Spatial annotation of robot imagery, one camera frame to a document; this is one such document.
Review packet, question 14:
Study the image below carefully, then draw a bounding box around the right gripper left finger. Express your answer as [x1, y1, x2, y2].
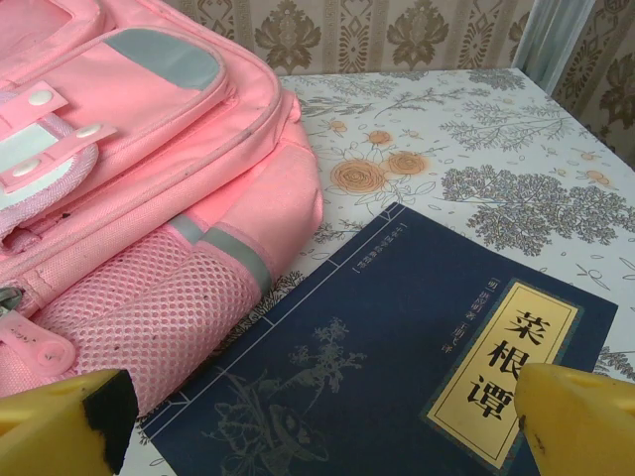
[0, 369, 138, 476]

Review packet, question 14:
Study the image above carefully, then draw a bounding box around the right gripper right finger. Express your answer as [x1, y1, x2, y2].
[513, 361, 635, 476]

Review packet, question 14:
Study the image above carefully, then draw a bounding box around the dark blue book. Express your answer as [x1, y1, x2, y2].
[140, 200, 620, 476]

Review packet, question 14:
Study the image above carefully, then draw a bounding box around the pink school backpack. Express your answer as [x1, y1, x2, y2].
[0, 0, 324, 418]

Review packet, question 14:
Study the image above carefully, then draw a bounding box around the aluminium frame post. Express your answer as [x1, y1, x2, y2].
[510, 0, 568, 96]

